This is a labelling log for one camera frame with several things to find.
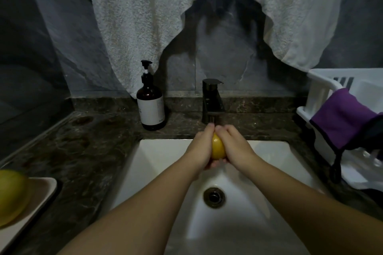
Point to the person's left hand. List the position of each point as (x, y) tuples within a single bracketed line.
[(200, 147)]

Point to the person's right hand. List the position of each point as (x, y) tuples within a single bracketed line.
[(239, 149)]

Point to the black faucet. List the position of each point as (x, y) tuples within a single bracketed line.
[(212, 97)]

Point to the dark soap pump bottle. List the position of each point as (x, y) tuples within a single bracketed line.
[(151, 102)]

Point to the purple cloth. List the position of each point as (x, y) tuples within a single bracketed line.
[(341, 117)]

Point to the beige plastic tray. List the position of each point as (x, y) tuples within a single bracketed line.
[(42, 195)]

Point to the spotted yellow apple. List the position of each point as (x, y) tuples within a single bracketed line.
[(12, 197)]

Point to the person's right forearm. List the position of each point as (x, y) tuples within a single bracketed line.
[(323, 213)]

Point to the person's left forearm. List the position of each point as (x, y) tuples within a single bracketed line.
[(125, 222)]

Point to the metal sink drain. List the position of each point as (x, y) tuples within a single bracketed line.
[(213, 197)]

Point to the white sink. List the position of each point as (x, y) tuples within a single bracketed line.
[(269, 228)]

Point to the white plastic basket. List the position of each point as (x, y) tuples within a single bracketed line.
[(323, 87)]

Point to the white hanging towel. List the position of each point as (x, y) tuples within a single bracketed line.
[(131, 24)]

